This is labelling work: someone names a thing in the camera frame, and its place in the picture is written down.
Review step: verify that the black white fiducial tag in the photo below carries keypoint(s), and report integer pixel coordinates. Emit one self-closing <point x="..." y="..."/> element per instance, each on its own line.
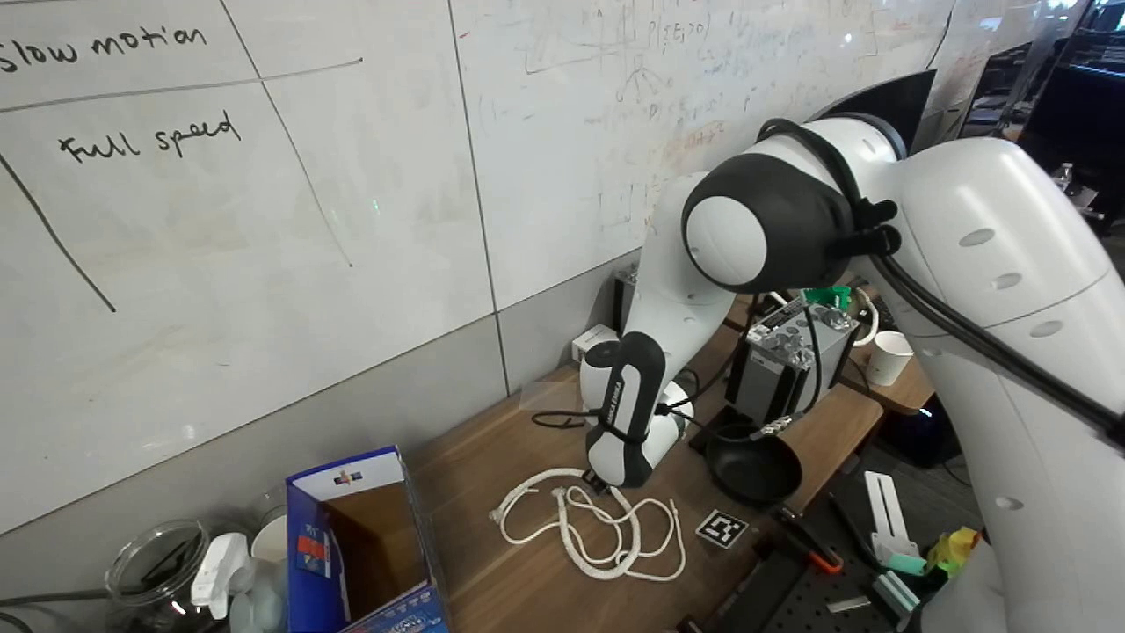
<point x="723" y="529"/>

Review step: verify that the blue printed cardboard box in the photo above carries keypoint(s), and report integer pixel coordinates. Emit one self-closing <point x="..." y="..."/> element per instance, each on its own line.
<point x="307" y="549"/>

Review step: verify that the black bowl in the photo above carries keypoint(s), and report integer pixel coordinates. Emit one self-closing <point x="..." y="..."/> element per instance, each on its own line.
<point x="757" y="468"/>

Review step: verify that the white round container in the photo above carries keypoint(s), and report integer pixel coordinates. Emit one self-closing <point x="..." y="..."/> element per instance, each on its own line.
<point x="267" y="539"/>

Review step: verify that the plain grey battery block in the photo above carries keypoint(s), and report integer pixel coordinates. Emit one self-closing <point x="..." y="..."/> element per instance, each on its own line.
<point x="774" y="375"/>

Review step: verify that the teal plastic object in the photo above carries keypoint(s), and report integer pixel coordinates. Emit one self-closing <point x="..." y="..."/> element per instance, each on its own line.
<point x="898" y="584"/>

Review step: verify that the green connector part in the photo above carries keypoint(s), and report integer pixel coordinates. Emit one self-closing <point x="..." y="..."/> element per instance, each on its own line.
<point x="830" y="300"/>

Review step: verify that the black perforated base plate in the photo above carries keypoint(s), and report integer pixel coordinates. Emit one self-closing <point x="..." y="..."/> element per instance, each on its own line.
<point x="810" y="604"/>

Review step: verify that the yellow green toy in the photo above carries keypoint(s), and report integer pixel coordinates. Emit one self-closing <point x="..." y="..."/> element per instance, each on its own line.
<point x="949" y="549"/>

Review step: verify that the clear glass jar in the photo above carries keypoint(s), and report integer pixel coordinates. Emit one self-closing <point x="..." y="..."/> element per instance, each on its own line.
<point x="151" y="566"/>

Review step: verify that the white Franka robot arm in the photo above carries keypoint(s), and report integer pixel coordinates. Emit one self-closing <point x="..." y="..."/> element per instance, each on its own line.
<point x="996" y="257"/>

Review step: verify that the white paper cup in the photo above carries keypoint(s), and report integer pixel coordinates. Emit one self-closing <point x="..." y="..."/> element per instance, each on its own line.
<point x="888" y="355"/>

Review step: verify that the white spray bottle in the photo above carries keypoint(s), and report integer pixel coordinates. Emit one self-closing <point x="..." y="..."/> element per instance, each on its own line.
<point x="215" y="566"/>

